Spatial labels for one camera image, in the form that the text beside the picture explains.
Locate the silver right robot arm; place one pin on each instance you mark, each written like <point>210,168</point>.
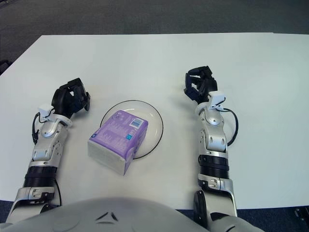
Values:
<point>214,142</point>

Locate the white right wrist sensor box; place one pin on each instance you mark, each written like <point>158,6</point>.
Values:
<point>217,99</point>

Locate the purple tissue paper pack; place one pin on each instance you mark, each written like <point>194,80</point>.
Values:
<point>116,135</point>

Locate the white wrist sensor box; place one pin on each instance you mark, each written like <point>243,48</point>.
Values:
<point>217,99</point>
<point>45,109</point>

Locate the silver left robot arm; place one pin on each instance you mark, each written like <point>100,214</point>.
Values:
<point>44,147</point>

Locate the white plate with black rim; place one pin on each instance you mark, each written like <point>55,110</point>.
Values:
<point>153,125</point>

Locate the black frame under table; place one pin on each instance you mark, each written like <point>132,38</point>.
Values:
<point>301,213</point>

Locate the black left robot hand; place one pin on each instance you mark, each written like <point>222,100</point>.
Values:
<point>62,100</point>

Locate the grey robot torso shell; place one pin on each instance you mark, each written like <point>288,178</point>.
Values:
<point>120,217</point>

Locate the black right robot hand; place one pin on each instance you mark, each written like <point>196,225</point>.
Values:
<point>205,84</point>

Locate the white left wrist sensor box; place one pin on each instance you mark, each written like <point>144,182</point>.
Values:
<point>45,109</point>

